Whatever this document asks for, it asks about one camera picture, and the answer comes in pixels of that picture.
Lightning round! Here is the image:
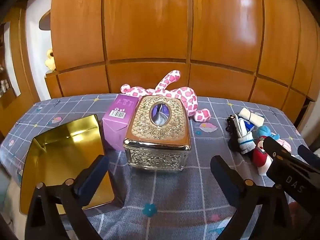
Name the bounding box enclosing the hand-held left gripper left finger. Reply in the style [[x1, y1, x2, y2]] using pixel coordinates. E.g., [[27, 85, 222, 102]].
[[25, 154, 110, 240]]

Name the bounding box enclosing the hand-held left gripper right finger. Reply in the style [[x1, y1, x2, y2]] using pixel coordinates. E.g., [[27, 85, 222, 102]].
[[210, 155, 298, 240]]

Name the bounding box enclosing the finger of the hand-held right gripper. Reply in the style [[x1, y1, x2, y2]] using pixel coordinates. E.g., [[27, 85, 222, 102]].
[[297, 146, 320, 167], [262, 136, 290, 164]]

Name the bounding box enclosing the pink fuzzy sock blue toe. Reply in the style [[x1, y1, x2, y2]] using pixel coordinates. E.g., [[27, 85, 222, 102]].
[[255, 125, 279, 140], [277, 137, 292, 153]]

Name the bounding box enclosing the red white figure sock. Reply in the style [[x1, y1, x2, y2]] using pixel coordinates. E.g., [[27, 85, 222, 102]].
[[251, 135, 273, 177]]

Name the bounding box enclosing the white sock bundle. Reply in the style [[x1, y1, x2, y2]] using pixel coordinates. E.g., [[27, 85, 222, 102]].
[[235, 117, 257, 154]]

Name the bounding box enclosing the blue white tissue pack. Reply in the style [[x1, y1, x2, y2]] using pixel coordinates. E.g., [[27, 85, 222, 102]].
[[239, 117, 257, 133]]

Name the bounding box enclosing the white cloth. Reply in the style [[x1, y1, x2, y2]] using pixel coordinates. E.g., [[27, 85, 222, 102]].
[[239, 107, 264, 124]]

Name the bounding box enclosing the black sock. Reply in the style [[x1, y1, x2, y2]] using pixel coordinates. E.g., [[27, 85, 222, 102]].
[[226, 115, 242, 153]]

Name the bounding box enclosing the gold tin box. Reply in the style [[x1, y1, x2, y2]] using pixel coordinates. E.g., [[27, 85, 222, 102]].
[[19, 114, 117, 215]]

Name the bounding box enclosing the grey plaid bedsheet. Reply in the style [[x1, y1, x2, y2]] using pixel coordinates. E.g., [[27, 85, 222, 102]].
[[0, 94, 320, 240]]

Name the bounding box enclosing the purple carton box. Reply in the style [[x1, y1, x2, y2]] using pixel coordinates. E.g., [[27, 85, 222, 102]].
[[101, 94, 140, 150]]

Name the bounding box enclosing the ornate gold tissue box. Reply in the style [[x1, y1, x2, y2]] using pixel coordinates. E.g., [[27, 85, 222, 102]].
[[123, 95, 192, 172]]

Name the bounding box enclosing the pink spotted plush toy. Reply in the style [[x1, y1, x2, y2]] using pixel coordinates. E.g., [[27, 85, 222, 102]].
[[120, 69, 212, 122]]

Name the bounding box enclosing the yellow plush toy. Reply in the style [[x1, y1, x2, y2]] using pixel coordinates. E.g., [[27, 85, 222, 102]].
[[44, 49, 56, 72]]

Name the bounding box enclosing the wooden wardrobe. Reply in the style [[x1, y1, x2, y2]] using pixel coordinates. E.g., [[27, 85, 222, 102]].
[[45, 0, 320, 128]]

